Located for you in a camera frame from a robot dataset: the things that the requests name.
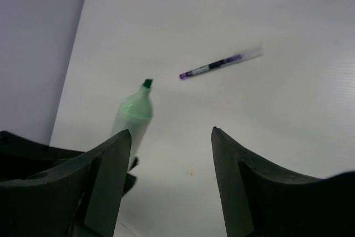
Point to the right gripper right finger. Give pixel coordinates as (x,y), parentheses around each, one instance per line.
(261,198)

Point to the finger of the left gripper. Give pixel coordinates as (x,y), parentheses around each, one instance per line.
(22,158)

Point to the green pastel highlighter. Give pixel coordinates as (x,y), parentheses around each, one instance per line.
(135,114)

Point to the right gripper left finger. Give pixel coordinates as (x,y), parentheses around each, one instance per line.
(80,197)

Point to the dark blue gel pen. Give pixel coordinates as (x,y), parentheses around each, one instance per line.
(248,54)

